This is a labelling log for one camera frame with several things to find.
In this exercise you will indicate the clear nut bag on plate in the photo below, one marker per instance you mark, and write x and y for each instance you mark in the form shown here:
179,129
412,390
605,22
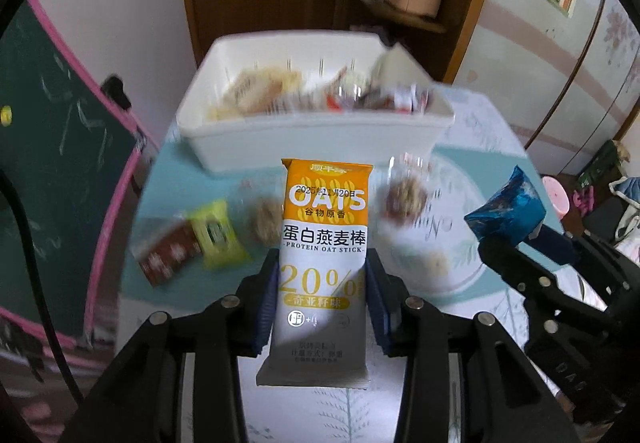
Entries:
406,191

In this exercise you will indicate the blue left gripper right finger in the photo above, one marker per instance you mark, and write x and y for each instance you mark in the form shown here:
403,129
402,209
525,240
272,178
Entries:
379,299

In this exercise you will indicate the red brown snack packet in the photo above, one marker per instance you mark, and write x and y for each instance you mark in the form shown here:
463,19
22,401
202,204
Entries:
164,249

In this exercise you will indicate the white plastic storage bin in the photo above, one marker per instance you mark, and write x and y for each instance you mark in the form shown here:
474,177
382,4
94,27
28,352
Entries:
305,124

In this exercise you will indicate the green wrapped snack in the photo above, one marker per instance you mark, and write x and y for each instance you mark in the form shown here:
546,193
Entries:
213,229

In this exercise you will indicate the silver red snack packet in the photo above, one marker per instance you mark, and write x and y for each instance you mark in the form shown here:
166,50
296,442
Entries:
350,91

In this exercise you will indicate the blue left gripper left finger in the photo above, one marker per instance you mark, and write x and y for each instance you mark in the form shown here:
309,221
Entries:
265,296

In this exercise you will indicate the clear nut snack bag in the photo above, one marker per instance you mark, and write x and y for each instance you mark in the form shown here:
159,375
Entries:
262,212

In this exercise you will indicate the blue snack packet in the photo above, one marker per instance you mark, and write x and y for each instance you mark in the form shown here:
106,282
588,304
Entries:
514,212

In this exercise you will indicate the black chalkboard knob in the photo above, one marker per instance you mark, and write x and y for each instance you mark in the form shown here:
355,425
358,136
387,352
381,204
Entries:
113,88

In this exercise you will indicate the green chalkboard pink frame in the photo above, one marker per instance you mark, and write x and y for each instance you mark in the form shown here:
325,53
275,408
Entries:
69,151

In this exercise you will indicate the orange white oats bar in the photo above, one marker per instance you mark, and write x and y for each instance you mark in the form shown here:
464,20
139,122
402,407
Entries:
318,336

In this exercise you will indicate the pink plastic stool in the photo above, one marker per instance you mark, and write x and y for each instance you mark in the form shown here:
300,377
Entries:
557,195

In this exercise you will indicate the brown paper snack pack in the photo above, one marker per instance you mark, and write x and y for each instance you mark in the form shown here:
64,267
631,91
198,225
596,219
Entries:
254,91

